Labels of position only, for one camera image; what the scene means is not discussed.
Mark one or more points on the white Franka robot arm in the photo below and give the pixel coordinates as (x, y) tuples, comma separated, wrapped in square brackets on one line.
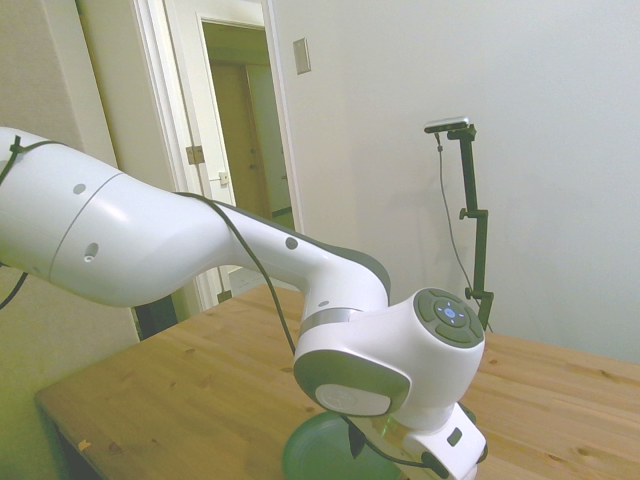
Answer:
[(150, 240)]

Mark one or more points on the white door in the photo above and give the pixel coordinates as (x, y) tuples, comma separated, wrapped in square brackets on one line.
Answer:
[(115, 75)]

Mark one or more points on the metal door hinge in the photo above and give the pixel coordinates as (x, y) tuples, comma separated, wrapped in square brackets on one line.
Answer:
[(224, 296), (195, 154)]

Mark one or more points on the white door frame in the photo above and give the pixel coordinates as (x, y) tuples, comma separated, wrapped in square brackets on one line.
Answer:
[(280, 125)]

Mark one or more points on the black jointed camera stand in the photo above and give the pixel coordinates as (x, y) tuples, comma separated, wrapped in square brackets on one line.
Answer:
[(480, 250)]

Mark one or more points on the brown wooden hallway door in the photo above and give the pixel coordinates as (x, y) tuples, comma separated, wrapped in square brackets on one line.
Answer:
[(240, 140)]

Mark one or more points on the grey exterior camera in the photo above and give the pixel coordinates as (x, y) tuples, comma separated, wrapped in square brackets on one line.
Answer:
[(447, 124)]

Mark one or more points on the wall switch plate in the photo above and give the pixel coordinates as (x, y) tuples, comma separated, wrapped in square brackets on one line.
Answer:
[(301, 56)]

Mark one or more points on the round plastic plate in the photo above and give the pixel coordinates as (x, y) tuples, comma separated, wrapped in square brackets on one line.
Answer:
[(315, 450)]

